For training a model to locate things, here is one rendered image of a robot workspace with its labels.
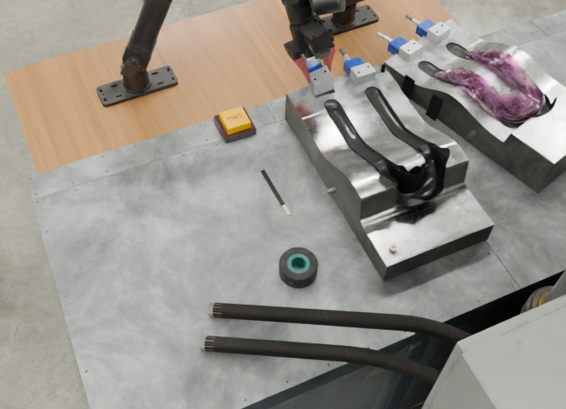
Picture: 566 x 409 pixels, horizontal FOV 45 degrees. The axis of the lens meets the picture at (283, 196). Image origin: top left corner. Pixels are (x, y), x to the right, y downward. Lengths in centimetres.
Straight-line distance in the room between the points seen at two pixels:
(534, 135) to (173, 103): 86
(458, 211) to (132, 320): 72
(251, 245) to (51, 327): 106
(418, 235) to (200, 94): 68
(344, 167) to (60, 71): 83
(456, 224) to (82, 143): 89
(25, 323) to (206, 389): 117
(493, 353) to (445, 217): 85
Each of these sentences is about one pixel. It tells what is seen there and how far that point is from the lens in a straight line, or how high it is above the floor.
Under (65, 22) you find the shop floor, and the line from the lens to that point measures 334.
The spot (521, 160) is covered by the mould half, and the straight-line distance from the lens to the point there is 163.
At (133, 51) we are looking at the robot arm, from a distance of 167.
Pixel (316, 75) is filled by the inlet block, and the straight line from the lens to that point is 159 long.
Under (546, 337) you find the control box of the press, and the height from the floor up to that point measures 147.
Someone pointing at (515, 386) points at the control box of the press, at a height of 147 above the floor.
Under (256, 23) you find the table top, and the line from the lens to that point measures 195.
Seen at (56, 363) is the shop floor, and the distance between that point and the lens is 231.
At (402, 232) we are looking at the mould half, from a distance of 144.
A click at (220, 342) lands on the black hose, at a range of 132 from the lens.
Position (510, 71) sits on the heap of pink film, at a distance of 175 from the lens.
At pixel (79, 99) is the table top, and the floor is 80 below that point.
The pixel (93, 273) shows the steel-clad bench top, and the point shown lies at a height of 80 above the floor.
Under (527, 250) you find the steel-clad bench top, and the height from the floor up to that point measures 80.
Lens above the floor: 204
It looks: 54 degrees down
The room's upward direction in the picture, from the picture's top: 1 degrees clockwise
